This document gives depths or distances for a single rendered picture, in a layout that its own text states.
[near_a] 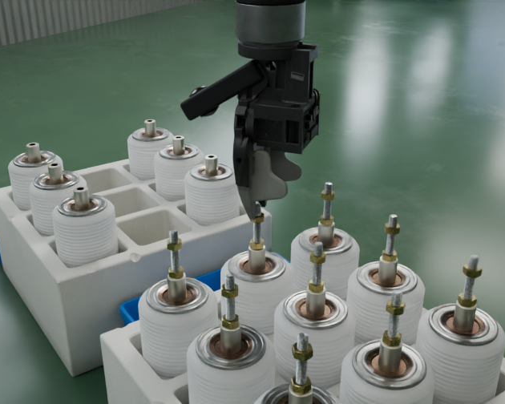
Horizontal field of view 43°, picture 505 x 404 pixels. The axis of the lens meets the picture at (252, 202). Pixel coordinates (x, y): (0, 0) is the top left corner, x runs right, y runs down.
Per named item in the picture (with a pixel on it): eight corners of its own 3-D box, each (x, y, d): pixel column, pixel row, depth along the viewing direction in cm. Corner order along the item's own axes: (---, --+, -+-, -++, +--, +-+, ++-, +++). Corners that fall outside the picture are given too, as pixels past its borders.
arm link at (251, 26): (224, 3, 67) (252, -7, 73) (225, 47, 69) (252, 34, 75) (292, 7, 64) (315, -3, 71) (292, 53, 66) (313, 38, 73)
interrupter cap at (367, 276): (426, 295, 78) (426, 290, 78) (365, 299, 77) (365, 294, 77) (406, 263, 85) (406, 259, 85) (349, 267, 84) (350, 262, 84)
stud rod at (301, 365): (300, 406, 59) (302, 340, 56) (292, 400, 60) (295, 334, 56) (308, 401, 59) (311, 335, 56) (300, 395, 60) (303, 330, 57)
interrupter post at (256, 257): (245, 272, 83) (245, 250, 81) (250, 263, 85) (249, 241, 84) (264, 274, 82) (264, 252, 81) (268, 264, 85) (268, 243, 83)
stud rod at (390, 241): (392, 271, 80) (397, 217, 77) (384, 271, 80) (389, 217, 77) (391, 267, 81) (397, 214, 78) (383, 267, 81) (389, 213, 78)
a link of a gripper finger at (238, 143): (244, 190, 73) (247, 114, 70) (231, 188, 73) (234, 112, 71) (257, 180, 77) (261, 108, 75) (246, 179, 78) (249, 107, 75)
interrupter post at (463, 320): (477, 333, 71) (481, 308, 70) (456, 334, 71) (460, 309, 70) (468, 320, 74) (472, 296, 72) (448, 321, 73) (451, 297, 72)
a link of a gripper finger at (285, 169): (297, 212, 80) (296, 147, 75) (253, 205, 82) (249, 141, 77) (305, 199, 82) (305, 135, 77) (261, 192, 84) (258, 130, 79)
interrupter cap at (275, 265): (221, 280, 81) (221, 276, 81) (236, 251, 88) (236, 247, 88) (280, 288, 80) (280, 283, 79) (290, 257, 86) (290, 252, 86)
